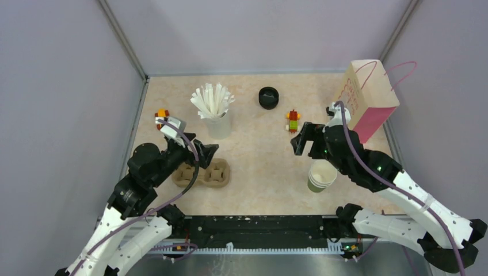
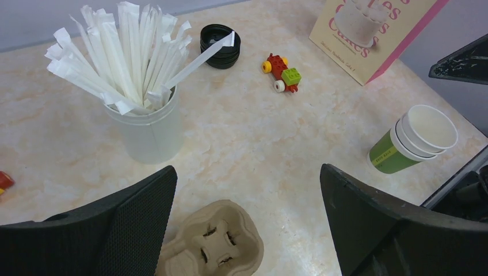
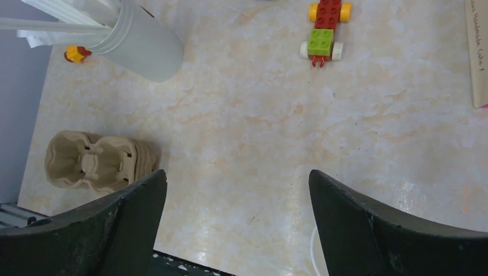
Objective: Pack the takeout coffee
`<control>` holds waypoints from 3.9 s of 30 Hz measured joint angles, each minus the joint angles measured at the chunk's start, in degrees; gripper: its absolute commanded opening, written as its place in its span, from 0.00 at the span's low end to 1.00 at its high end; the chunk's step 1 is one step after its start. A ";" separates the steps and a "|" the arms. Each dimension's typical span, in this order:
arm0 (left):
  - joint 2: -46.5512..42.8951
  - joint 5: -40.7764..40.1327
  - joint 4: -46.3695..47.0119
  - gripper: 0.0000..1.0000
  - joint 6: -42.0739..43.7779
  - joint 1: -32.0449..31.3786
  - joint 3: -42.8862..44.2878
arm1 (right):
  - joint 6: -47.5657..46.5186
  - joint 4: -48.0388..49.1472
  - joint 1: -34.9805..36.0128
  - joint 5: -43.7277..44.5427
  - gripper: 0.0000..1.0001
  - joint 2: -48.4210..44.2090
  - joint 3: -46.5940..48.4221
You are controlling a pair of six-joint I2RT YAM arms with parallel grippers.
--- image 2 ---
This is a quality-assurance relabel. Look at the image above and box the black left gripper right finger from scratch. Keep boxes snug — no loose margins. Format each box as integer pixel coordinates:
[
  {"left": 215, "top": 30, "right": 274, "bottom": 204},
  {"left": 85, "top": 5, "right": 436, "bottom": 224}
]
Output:
[{"left": 320, "top": 164, "right": 487, "bottom": 275}]

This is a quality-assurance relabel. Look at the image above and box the beige pink cake bag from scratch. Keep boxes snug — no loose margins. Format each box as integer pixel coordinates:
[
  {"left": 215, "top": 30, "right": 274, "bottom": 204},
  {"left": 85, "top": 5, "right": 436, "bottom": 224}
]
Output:
[{"left": 309, "top": 0, "right": 447, "bottom": 86}]

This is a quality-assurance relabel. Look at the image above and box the red green toy car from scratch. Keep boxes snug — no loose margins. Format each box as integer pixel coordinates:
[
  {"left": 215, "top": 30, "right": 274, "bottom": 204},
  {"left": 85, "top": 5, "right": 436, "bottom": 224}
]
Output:
[{"left": 261, "top": 53, "right": 302, "bottom": 93}]

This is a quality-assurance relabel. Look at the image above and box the orange red toy car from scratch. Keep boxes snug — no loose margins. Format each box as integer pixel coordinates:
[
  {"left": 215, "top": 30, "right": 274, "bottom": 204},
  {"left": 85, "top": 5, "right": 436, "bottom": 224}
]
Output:
[{"left": 0, "top": 171, "right": 15, "bottom": 195}]

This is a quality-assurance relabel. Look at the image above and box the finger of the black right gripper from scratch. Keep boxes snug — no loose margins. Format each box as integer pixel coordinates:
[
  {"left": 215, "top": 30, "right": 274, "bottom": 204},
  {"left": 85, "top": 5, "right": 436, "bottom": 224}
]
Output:
[{"left": 428, "top": 34, "right": 487, "bottom": 85}]

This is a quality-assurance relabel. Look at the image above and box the white wrapped straws bundle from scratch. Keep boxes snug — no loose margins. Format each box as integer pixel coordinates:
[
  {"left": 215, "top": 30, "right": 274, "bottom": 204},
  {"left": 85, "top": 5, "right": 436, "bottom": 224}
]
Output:
[{"left": 45, "top": 1, "right": 238, "bottom": 115}]

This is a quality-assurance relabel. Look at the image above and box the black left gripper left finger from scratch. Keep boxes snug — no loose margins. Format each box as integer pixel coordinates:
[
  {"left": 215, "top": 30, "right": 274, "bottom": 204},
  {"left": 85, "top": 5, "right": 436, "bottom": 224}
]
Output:
[{"left": 1, "top": 166, "right": 178, "bottom": 275}]

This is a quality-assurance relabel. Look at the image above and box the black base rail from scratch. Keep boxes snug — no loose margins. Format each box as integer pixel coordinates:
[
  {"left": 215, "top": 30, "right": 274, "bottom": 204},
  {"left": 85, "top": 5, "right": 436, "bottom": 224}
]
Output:
[{"left": 421, "top": 147, "right": 487, "bottom": 223}]

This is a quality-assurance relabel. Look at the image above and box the brown cardboard cup carrier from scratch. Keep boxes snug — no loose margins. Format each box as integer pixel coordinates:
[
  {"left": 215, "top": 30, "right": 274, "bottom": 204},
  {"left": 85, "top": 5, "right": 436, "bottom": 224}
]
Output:
[{"left": 155, "top": 200, "right": 264, "bottom": 275}]

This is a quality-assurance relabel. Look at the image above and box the white straw holder cup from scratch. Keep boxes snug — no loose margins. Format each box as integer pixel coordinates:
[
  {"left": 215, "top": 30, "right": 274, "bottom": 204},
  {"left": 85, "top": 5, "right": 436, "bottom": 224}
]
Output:
[{"left": 104, "top": 86, "right": 184, "bottom": 164}]

